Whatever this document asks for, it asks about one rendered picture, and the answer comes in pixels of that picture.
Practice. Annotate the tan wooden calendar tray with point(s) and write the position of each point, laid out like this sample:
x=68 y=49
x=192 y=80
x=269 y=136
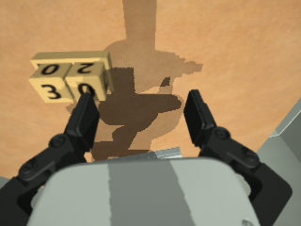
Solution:
x=77 y=56

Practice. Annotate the tan wooden number cube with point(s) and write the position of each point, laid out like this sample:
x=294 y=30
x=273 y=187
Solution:
x=50 y=83
x=88 y=77

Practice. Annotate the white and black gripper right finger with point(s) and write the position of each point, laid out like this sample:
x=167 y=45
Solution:
x=269 y=192

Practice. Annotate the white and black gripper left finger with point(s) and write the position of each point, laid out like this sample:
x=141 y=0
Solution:
x=63 y=150

